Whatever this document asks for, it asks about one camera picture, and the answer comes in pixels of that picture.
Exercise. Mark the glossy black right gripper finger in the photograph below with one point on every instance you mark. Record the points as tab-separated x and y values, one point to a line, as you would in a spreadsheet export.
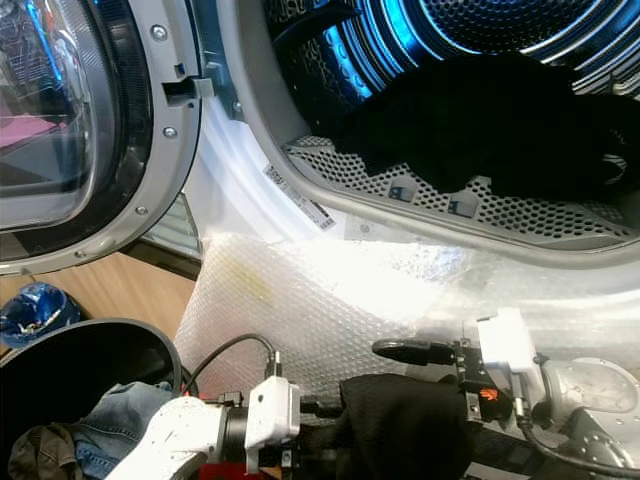
410	351

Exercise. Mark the white barcode label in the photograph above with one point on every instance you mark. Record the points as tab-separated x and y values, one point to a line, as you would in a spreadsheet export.
298	197

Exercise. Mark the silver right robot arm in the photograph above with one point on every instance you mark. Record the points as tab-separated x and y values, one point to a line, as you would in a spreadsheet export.
585	390

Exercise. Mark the dark brown garment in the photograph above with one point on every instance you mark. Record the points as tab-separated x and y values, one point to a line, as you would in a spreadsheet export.
45	455

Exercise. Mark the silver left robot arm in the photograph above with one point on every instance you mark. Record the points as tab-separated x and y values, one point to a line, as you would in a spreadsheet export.
180	435

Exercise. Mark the black plastic laundry bucket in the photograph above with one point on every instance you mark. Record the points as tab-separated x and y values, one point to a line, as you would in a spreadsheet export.
100	355

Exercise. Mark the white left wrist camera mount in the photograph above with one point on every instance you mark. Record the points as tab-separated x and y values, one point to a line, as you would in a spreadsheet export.
272	415

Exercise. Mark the red metal stool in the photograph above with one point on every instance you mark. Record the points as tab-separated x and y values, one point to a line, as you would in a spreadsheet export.
230	472

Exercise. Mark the plain black garment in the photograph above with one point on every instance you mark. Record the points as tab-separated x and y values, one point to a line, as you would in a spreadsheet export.
400	425

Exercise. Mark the black clothes pile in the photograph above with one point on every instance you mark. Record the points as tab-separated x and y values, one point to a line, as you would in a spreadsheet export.
480	130

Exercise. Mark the clear bubble wrap sheet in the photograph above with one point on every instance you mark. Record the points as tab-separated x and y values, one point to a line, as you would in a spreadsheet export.
280	300

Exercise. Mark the blue plastic bin bag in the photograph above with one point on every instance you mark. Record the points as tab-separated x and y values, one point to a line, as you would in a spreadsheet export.
40	312

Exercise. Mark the yellow sticker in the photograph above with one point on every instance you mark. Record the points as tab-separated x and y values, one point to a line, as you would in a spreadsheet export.
248	280

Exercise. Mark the round glass washer door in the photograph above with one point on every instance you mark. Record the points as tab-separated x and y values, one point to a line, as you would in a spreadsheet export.
175	130

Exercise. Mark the blue denim jeans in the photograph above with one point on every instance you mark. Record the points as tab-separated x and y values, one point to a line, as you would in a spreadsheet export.
120	420

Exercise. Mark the white front-load dryer machine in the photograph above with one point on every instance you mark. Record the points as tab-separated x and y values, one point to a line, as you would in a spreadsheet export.
230	180

